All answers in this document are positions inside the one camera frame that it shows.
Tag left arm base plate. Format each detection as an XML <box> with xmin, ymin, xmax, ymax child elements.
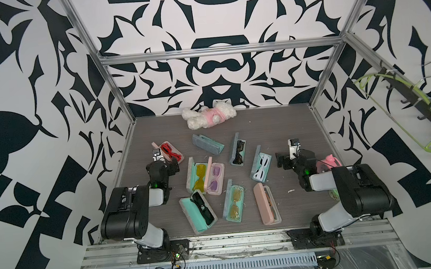
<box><xmin>137</xmin><ymin>239</ymin><xmax>190</xmax><ymax>264</ymax></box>

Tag green clothes hanger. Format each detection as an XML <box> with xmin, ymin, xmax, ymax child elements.
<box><xmin>353</xmin><ymin>72</ymin><xmax>431</xmax><ymax>154</ymax></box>

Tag white pink plush toy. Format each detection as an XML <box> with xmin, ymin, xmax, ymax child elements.
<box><xmin>182</xmin><ymin>101</ymin><xmax>237</xmax><ymax>131</ymax></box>

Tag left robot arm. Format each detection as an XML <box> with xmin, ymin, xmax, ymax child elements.
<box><xmin>100</xmin><ymin>159</ymin><xmax>180</xmax><ymax>250</ymax></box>

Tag empty grey teal case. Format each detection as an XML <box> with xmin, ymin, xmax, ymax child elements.
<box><xmin>192</xmin><ymin>134</ymin><xmax>225</xmax><ymax>155</ymax></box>

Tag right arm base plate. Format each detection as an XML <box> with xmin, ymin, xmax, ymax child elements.
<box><xmin>286</xmin><ymin>228</ymin><xmax>345</xmax><ymax>250</ymax></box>

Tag grey case black sunglasses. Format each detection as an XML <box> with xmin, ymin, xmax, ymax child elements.
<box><xmin>230</xmin><ymin>132</ymin><xmax>247</xmax><ymax>167</ymax></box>

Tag pink alarm clock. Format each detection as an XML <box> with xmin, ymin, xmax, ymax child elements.
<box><xmin>316</xmin><ymin>155</ymin><xmax>342</xmax><ymax>173</ymax></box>

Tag grey case white glasses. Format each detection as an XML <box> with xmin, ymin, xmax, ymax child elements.
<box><xmin>250</xmin><ymin>145</ymin><xmax>273</xmax><ymax>183</ymax></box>

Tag pink case thin glasses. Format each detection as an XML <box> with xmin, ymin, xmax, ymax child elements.
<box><xmin>253</xmin><ymin>182</ymin><xmax>282</xmax><ymax>226</ymax></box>

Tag teal case yellow glasses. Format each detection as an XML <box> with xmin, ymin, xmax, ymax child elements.
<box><xmin>186</xmin><ymin>157</ymin><xmax>208</xmax><ymax>194</ymax></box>

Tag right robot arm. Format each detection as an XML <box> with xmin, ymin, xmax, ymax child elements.
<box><xmin>275</xmin><ymin>150</ymin><xmax>395</xmax><ymax>238</ymax></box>

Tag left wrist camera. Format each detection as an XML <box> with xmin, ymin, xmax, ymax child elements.
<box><xmin>152</xmin><ymin>148</ymin><xmax>165</xmax><ymax>162</ymax></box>

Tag black wall hook rack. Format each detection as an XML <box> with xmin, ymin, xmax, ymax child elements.
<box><xmin>379</xmin><ymin>60</ymin><xmax>431</xmax><ymax>122</ymax></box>

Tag small black electronics box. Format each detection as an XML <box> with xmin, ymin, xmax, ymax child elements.
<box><xmin>317</xmin><ymin>255</ymin><xmax>337</xmax><ymax>269</ymax></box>

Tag green round tin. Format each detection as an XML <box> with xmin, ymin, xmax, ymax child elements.
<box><xmin>329</xmin><ymin>189</ymin><xmax>340</xmax><ymax>202</ymax></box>

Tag pink case purple glasses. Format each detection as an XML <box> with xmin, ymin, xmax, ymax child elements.
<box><xmin>204</xmin><ymin>157</ymin><xmax>225</xmax><ymax>196</ymax></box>

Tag pink case red glasses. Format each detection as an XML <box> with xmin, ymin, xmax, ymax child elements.
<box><xmin>151</xmin><ymin>141</ymin><xmax>185</xmax><ymax>164</ymax></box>

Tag teal case black sunglasses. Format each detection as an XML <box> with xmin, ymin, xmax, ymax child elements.
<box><xmin>179</xmin><ymin>190</ymin><xmax>218</xmax><ymax>235</ymax></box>

